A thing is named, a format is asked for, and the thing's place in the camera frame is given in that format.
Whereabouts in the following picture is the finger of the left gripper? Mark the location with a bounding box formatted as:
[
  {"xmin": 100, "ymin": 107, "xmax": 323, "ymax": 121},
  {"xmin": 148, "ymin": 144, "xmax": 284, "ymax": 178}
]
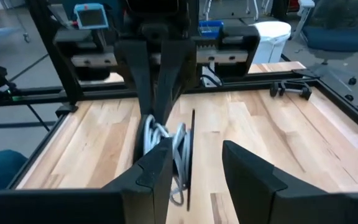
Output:
[
  {"xmin": 156, "ymin": 40, "xmax": 196, "ymax": 126},
  {"xmin": 115, "ymin": 40, "xmax": 154, "ymax": 116}
]

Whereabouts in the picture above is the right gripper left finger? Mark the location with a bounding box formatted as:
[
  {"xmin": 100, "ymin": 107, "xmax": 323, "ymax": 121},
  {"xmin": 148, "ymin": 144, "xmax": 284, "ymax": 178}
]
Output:
[{"xmin": 0, "ymin": 138, "xmax": 173, "ymax": 224}]

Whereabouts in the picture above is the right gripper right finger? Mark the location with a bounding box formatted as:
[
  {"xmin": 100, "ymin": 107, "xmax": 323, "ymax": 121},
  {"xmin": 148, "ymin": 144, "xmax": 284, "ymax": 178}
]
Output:
[{"xmin": 222, "ymin": 139, "xmax": 358, "ymax": 224}]

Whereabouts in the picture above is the white cord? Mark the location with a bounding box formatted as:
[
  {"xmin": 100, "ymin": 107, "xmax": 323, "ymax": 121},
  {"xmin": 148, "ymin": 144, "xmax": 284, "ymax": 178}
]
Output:
[{"xmin": 143, "ymin": 114, "xmax": 192, "ymax": 207}]

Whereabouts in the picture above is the black cord spool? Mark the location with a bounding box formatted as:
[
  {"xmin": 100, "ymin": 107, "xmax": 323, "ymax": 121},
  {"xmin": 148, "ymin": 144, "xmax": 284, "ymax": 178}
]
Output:
[{"xmin": 134, "ymin": 108, "xmax": 196, "ymax": 212}]

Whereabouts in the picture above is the blue plastic crate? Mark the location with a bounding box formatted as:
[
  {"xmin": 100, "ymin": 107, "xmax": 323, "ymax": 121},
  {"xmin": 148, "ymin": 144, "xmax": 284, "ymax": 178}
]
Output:
[{"xmin": 198, "ymin": 20, "xmax": 224, "ymax": 40}]

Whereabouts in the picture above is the white trash bin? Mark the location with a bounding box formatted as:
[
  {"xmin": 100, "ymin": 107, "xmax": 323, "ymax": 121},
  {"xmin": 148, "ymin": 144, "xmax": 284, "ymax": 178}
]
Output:
[{"xmin": 250, "ymin": 21, "xmax": 291, "ymax": 65}]

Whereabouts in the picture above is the light blue framed device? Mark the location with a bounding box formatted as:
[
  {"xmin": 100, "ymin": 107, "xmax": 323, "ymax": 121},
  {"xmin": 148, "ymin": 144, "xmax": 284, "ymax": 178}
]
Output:
[{"xmin": 73, "ymin": 2, "xmax": 109, "ymax": 30}]

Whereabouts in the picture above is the black clamp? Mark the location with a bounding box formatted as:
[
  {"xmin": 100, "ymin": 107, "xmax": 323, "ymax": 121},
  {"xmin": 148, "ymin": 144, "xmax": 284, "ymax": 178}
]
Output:
[{"xmin": 268, "ymin": 81, "xmax": 313, "ymax": 101}]

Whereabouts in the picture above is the blue office chair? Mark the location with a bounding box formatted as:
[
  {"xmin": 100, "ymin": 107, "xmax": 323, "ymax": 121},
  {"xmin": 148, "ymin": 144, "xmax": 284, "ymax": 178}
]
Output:
[{"xmin": 290, "ymin": 0, "xmax": 358, "ymax": 102}]

